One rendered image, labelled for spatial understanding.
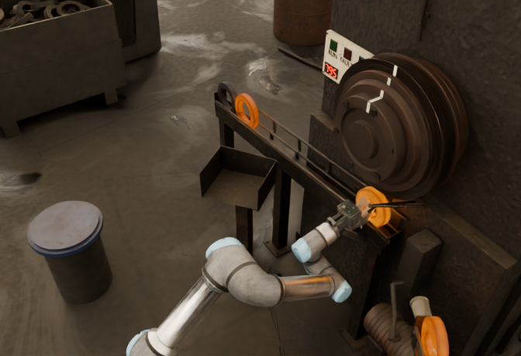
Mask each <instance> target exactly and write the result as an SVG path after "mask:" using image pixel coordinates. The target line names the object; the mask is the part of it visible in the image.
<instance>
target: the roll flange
mask: <svg viewBox="0 0 521 356"><path fill-rule="evenodd" d="M373 57H398V58H402V59H404V60H407V61H408V62H410V63H412V64H414V65H416V66H417V67H418V68H420V69H421V70H422V71H423V72H425V73H426V74H427V75H428V76H429V77H430V78H431V80H432V81H433V82H434V83H435V85H436V86H437V87H438V89H439V90H440V92H441V94H442V95H443V97H444V99H445V101H446V103H447V105H448V108H449V110H450V114H451V116H452V120H453V123H454V131H455V152H454V159H453V162H452V165H451V167H450V170H449V171H448V173H447V175H446V176H445V177H444V179H443V180H442V181H441V182H439V183H438V184H437V185H435V186H434V187H433V188H432V189H431V190H430V191H432V190H434V189H436V188H439V187H440V186H441V185H443V184H444V183H445V182H446V181H447V180H448V179H449V178H450V176H451V175H452V174H453V172H454V170H455V168H456V166H457V162H458V161H459V160H460V159H461V157H462V155H463V153H464V151H465V148H466V146H467V142H468V116H467V113H466V109H465V107H464V103H463V100H462V98H461V96H460V94H459V92H458V90H457V89H456V87H455V85H454V84H453V82H452V81H451V80H450V79H449V78H448V77H447V76H446V75H445V74H444V73H443V72H442V71H441V70H440V69H439V68H438V67H436V66H435V65H433V64H431V63H430V62H428V61H426V60H423V59H419V58H416V57H409V56H406V55H404V54H398V53H383V54H378V55H375V56H373Z"/></svg>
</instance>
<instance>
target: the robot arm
mask: <svg viewBox="0 0 521 356"><path fill-rule="evenodd" d="M342 204H343V205H342ZM368 204H373V203H372V202H371V201H369V200H367V199H366V197H365V196H362V197H361V198H360V200H359V203H358V204H356V205H354V204H353V203H352V202H351V201H350V200H349V199H347V200H346V201H344V202H342V203H341V204H339V205H338V206H337V211H338V213H337V214H336V215H335V216H334V217H332V218H331V217H328V218H327V221H326V222H325V223H322V224H321V225H319V226H317V227H316V228H315V229H314V230H312V231H311V232H309V233H307V234H306V235H305V236H304V237H302V238H300V239H298V241H296V242H295V243H294V244H293V245H292V251H293V253H294V255H295V256H296V257H297V259H298V260H299V261H300V262H302V263H303V266H304V268H305V270H306V271H307V273H308V274H310V275H301V276H288V277H278V276H277V275H274V274H267V273H266V272H265V271H263V270H262V269H261V268H260V266H259V265H258V264H257V262H256V261H255V260H254V259H253V258H252V256H251V255H250V254H249V252H248V251H247V249H246V248H245V246H244V245H242V244H241V243H240V242H239V241H238V240H237V239H236V238H233V237H227V238H224V239H221V240H218V241H216V242H215V243H214V244H212V245H211V246H210V247H209V249H208V250H207V251H206V259H207V263H206V264H205V265H204V266H203V268H202V277H201V278H200V279H199V280H198V281H197V282H196V283H195V284H194V285H193V287H192V288H191V289H190V290H189V292H188V293H187V294H186V295H185V297H184V298H183V299H182V300H181V301H180V302H179V303H178V304H177V306H176V307H175V308H174V309H173V310H172V312H171V313H170V314H169V315H168V317H167V318H166V319H165V320H164V322H163V323H162V324H161V325H160V326H159V327H158V328H152V329H151V330H144V331H142V332H140V334H137V335H136V336H135V337H134V338H133V339H132V340H131V341H130V342H129V345H128V347H127V350H126V356H176V355H177V353H178V345H179V344H180V343H181V342H182V341H183V340H184V338H185V337H186V336H187V335H188V334H189V332H190V331H191V330H192V329H193V328H194V326H195V325H196V324H197V323H198V322H199V320H200V319H201V318H202V317H203V316H204V315H205V314H206V313H207V312H208V310H209V309H210V308H211V307H212V305H213V304H214V303H215V302H216V301H217V299H218V298H219V297H220V296H221V295H222V294H223V293H231V294H232V295H233V296H234V297H235V298H236V299H238V300H240V301H241V302H244V303H246V304H249V305H252V306H259V307H272V306H278V305H279V304H280V303H281V302H288V301H295V300H302V299H314V298H321V297H327V296H331V297H332V299H334V301H335V302H343V301H344V300H346V299H347V298H348V297H349V295H350V294H351V291H352V288H351V287H350V285H349V284H348V283H347V281H346V280H345V279H344V278H343V277H342V276H341V275H340V274H339V273H338V272H337V271H336V269H335V268H334V267H333V266H332V265H331V264H330V263H329V262H328V261H327V260H326V259H325V258H324V257H323V254H322V249H324V248H325V247H327V246H328V245H330V244H331V243H332V242H334V241H335V240H336V239H337V238H338V237H339V236H340V233H341V234H343V235H344V236H346V237H349V238H352V239H354V240H355V239H356V238H357V237H358V234H357V233H356V231H355V228H357V227H361V226H363V225H364V224H365V223H367V222H368V220H369V219H370V218H371V215H372V213H373V212H374V210H373V211H371V212H370V213H368V212H367V211H368V210H369V209H370V208H369V207H368V206H367V205H368ZM363 209H365V210H363ZM362 210H363V211H362ZM360 215H361V216H360Z"/></svg>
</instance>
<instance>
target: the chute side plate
mask: <svg viewBox="0 0 521 356"><path fill-rule="evenodd" d="M215 108H216V116H217V117H218V118H219V114H220V115H221V117H223V118H224V123H225V124H226V125H227V126H229V127H230V128H231V129H232V130H234V131H235V132H236V133H238V134H239V135H240V136H241V137H242V138H244V139H245V140H246V141H247V142H248V143H249V144H251V145H252V146H253V147H254V148H256V149H257V150H258V151H260V152H261V153H262V154H263V155H264V156H265V157H268V158H271V159H275V160H277V162H278V163H279V164H280V165H281V166H282V171H283V172H284V173H286V174H287V175H288V176H289V177H291V178H292V179H293V180H295V181H296V182H297V183H298V184H300V185H301V186H302V187H303V188H304V189H305V190H306V191H308V192H309V193H310V194H311V195H313V196H314V197H315V198H317V199H318V200H319V201H320V202H321V203H322V204H323V205H325V206H326V207H327V208H328V209H330V210H331V211H332V212H333V213H335V214H337V213H338V211H337V206H338V205H339V204H341V203H342V201H341V200H340V199H338V198H337V197H336V196H335V195H334V194H333V193H331V192H330V191H328V190H327V189H326V188H324V187H323V186H322V185H321V184H320V183H318V182H317V181H316V180H314V179H313V178H311V177H310V176H309V175H307V174H306V173H305V172H304V171H303V170H302V169H301V168H299V167H298V166H296V165H295V164H294V163H292V162H291V161H290V160H289V159H287V158H286V157H285V156H284V155H282V154H281V153H280V152H278V151H277V150H276V149H274V148H273V147H272V146H271V145H270V144H269V143H267V142H266V141H264V140H263V139H262V138H260V137H259V136H258V135H257V134H256V133H254V132H253V131H252V130H250V129H249V128H248V127H246V126H245V125H244V124H242V123H241V122H240V121H239V120H238V119H236V118H235V117H234V116H232V115H231V114H230V113H228V112H227V111H226V110H225V109H224V108H222V107H221V106H220V105H218V104H217V103H216V102H215ZM355 231H356V233H357V234H358V235H359V236H360V237H361V238H362V239H364V240H365V241H366V242H367V239H368V238H369V239H370V240H372V241H373V242H374V243H375V244H376V245H377V246H378V247H379V249H378V254H379V255H380V256H381V255H382V251H383V248H384V245H385V239H384V238H383V237H382V236H381V235H379V234H378V233H377V232H376V231H375V230H374V229H373V228H372V227H371V226H370V225H368V224H367V223H365V224H364V225H363V226H362V229H361V228H360V227H357V228H355Z"/></svg>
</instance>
